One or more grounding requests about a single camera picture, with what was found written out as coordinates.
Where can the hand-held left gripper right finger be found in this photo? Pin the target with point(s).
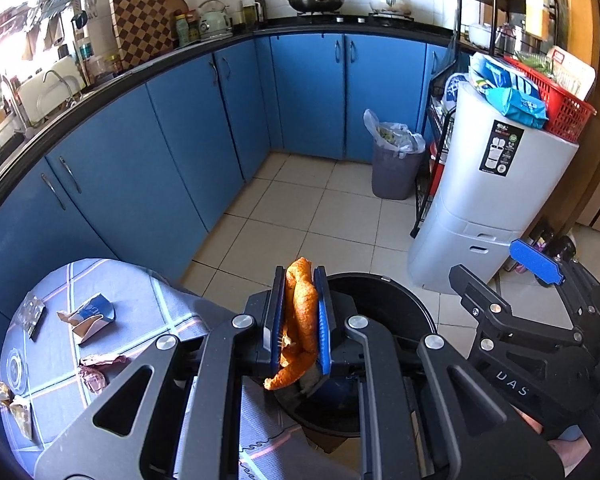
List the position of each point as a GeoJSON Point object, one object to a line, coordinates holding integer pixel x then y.
{"type": "Point", "coordinates": [322, 320]}

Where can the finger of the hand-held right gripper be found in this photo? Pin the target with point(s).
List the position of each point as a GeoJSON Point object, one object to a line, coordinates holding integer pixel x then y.
{"type": "Point", "coordinates": [485, 305]}
{"type": "Point", "coordinates": [535, 260]}

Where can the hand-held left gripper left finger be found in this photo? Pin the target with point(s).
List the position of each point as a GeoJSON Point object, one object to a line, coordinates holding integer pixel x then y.
{"type": "Point", "coordinates": [280, 310]}

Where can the orange peel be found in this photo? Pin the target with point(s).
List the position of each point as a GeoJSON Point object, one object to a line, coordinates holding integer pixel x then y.
{"type": "Point", "coordinates": [300, 320]}

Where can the black round trash bin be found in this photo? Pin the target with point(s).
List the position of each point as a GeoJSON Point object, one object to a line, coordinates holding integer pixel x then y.
{"type": "Point", "coordinates": [380, 295]}

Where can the grey trash can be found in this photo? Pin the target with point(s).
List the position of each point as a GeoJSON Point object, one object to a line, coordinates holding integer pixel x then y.
{"type": "Point", "coordinates": [395, 175]}

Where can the person's right hand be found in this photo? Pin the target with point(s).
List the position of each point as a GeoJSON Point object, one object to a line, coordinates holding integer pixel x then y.
{"type": "Point", "coordinates": [572, 460]}

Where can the white tall appliance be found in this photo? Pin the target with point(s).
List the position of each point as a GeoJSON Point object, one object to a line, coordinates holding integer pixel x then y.
{"type": "Point", "coordinates": [480, 200]}

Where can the round table, blue cloth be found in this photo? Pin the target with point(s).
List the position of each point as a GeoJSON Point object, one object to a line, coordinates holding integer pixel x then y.
{"type": "Point", "coordinates": [145, 310]}

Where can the blue wet wipes packet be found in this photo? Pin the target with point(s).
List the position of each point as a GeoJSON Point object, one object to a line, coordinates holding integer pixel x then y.
{"type": "Point", "coordinates": [517, 105]}

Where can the red plastic basket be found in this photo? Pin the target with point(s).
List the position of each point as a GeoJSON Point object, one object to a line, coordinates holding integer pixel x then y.
{"type": "Point", "coordinates": [565, 105]}

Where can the clear plastic bin liner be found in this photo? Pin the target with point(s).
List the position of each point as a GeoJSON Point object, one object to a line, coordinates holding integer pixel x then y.
{"type": "Point", "coordinates": [400, 135]}

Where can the torn blue white carton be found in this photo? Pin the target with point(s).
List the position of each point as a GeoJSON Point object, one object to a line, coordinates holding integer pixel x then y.
{"type": "Point", "coordinates": [92, 312]}

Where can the blue white plastic bag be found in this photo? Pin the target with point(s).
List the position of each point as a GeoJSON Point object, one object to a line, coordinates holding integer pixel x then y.
{"type": "Point", "coordinates": [500, 75]}

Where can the crumpled pink wrapper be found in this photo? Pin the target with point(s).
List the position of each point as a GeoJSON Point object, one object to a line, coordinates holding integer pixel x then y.
{"type": "Point", "coordinates": [97, 375]}

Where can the blue kitchen base cabinets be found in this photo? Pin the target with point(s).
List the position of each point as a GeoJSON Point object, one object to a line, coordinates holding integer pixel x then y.
{"type": "Point", "coordinates": [130, 160]}

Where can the wooden door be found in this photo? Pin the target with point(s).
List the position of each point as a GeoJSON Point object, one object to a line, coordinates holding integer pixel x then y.
{"type": "Point", "coordinates": [587, 35]}

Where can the silver blister pack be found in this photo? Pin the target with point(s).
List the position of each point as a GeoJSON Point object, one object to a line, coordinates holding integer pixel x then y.
{"type": "Point", "coordinates": [30, 315]}

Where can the white plastic bottle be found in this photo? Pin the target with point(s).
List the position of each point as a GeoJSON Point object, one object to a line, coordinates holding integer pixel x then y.
{"type": "Point", "coordinates": [536, 5]}

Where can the clear plastic lid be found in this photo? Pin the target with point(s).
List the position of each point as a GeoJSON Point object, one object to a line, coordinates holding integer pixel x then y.
{"type": "Point", "coordinates": [15, 367]}

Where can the crumpled white plastic wrapper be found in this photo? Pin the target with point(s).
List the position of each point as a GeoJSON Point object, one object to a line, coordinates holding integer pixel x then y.
{"type": "Point", "coordinates": [22, 415]}

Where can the black kitchen countertop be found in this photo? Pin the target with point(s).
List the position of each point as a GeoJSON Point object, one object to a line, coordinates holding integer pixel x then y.
{"type": "Point", "coordinates": [305, 27]}

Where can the pale green kettle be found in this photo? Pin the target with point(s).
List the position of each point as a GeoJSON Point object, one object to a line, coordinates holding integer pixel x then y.
{"type": "Point", "coordinates": [215, 22]}

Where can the white ceramic pot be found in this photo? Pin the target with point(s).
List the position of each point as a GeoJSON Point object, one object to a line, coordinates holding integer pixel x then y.
{"type": "Point", "coordinates": [391, 2]}

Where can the glass oil bottle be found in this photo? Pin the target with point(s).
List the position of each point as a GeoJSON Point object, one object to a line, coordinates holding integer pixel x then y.
{"type": "Point", "coordinates": [249, 12]}

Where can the small curved steel faucet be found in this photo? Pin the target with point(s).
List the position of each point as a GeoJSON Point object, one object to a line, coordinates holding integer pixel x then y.
{"type": "Point", "coordinates": [60, 82]}

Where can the checkered wooden cutting board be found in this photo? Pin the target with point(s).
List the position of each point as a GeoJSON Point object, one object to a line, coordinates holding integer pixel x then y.
{"type": "Point", "coordinates": [140, 25]}

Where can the tall steel faucet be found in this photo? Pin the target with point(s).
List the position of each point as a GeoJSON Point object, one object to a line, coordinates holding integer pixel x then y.
{"type": "Point", "coordinates": [12, 100]}

